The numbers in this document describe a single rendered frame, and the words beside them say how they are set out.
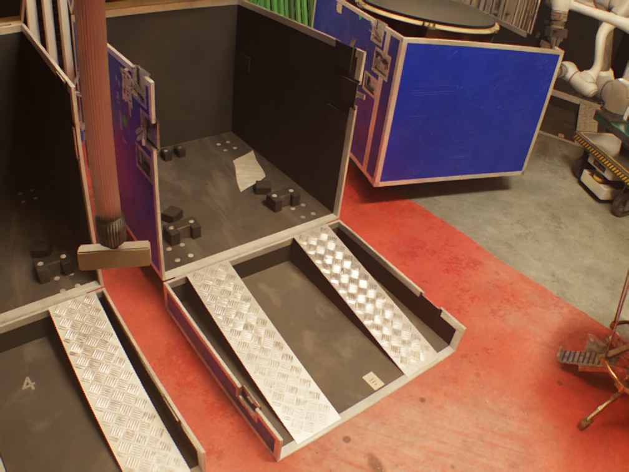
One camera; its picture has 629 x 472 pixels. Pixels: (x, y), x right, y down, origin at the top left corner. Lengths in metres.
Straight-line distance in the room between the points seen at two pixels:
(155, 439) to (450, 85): 2.04
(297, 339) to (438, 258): 0.92
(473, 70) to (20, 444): 2.49
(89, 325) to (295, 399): 0.77
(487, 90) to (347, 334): 1.46
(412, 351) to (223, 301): 0.75
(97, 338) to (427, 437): 1.20
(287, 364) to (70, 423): 0.78
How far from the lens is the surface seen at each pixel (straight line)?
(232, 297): 2.02
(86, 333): 1.95
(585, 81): 3.41
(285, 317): 2.12
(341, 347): 2.05
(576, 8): 3.28
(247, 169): 2.72
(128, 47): 2.67
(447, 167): 2.92
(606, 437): 2.22
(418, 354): 2.09
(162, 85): 2.80
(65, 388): 1.96
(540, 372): 2.28
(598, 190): 3.71
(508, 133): 3.07
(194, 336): 1.95
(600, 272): 3.04
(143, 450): 1.74
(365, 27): 2.79
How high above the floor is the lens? 1.54
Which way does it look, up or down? 36 degrees down
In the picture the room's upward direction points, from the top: 9 degrees clockwise
